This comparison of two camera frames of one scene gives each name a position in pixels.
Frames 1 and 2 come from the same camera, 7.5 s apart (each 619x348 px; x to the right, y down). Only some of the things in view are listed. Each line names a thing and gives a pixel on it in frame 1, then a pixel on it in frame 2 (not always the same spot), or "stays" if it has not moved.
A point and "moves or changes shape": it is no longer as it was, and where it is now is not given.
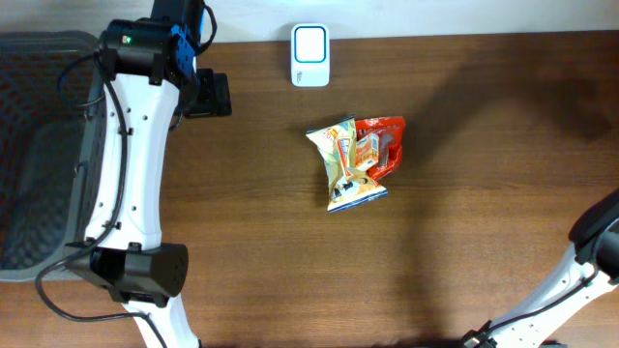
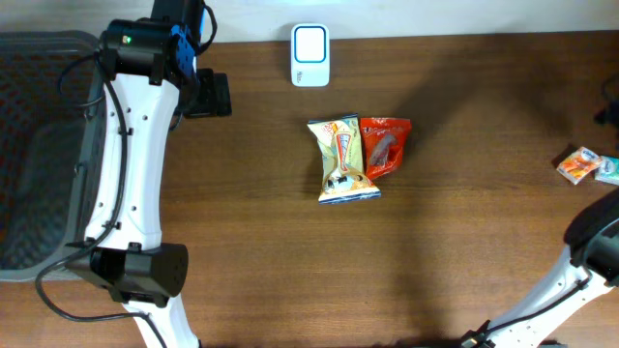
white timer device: [309, 55] stays
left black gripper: [213, 94] stays
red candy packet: [390, 130] stays
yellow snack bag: [347, 187] moves or changes shape
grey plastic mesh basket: [52, 120] stays
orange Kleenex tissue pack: [367, 151] → [578, 164]
